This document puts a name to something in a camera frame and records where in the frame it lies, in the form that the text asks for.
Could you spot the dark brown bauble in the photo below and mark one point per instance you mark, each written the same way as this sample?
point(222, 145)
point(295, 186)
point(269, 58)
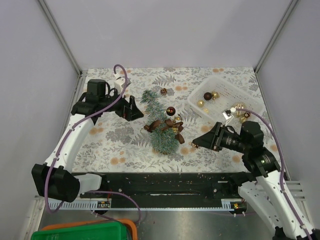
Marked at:
point(207, 96)

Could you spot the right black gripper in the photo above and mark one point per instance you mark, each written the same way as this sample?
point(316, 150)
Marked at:
point(212, 138)

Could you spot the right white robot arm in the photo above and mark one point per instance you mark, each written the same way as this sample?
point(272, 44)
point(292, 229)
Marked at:
point(263, 186)

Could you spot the large gold striped bauble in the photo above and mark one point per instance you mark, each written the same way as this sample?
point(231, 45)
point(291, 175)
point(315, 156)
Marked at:
point(239, 106)

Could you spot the floral patterned mat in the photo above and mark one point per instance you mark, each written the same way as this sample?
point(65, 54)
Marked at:
point(179, 105)

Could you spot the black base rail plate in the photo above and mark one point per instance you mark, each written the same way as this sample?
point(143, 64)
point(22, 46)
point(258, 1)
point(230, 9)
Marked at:
point(169, 190)

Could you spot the white slotted cable duct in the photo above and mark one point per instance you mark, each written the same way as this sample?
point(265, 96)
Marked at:
point(87, 204)

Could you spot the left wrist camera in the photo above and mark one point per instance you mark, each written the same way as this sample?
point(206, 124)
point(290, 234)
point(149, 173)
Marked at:
point(120, 83)

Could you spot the small gold bauble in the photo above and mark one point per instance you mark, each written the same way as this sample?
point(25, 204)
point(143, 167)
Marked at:
point(200, 103)

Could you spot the white plastic basket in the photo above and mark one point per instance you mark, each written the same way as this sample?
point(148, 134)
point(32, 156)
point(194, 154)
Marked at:
point(229, 94)

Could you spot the medium gold bauble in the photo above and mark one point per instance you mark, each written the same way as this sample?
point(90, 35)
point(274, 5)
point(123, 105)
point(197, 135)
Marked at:
point(215, 95)

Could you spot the small frosted christmas tree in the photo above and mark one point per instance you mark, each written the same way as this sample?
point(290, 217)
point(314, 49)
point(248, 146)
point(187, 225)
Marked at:
point(162, 137)

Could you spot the green plastic bin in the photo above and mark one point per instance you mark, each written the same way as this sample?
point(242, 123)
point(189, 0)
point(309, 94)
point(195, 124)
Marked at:
point(100, 231)

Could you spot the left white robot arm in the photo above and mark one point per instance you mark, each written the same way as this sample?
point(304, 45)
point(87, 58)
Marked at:
point(54, 179)

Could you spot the dark red glossy bauble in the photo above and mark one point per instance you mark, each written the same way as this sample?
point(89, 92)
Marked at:
point(170, 111)

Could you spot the brown ribbon gold berry garland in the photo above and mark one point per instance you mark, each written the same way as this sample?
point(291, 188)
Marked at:
point(176, 125)

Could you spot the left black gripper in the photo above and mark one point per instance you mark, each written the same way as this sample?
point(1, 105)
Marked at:
point(131, 112)

